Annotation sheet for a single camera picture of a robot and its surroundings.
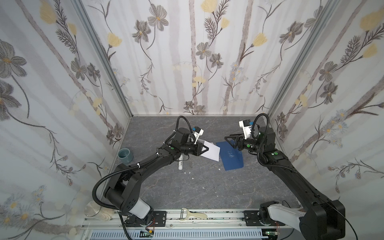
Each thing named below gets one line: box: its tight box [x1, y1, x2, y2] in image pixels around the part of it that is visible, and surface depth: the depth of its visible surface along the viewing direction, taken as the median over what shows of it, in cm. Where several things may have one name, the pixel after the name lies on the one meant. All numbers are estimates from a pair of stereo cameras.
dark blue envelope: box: [216, 141, 244, 171], surface depth 98 cm
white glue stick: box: [178, 154, 183, 170], surface depth 94 cm
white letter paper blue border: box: [200, 140, 221, 162], surface depth 83 cm
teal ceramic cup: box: [117, 148, 134, 164], surface depth 94 cm
